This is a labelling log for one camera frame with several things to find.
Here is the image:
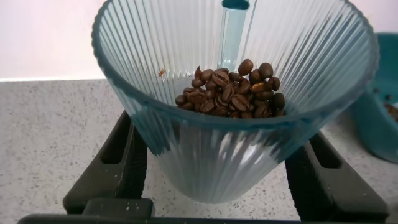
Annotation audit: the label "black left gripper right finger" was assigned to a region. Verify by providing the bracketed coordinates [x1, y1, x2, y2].
[284, 131, 390, 223]

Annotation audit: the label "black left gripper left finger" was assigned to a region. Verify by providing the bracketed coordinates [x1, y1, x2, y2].
[62, 110, 149, 215]

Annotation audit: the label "transparent teal ribbed cup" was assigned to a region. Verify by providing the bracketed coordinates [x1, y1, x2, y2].
[91, 0, 381, 205]

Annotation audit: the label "roasted coffee beans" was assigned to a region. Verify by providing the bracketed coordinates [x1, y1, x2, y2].
[174, 58, 398, 123]

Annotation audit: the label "teal square plastic tray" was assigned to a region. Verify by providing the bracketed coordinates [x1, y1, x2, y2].
[349, 32, 398, 165]

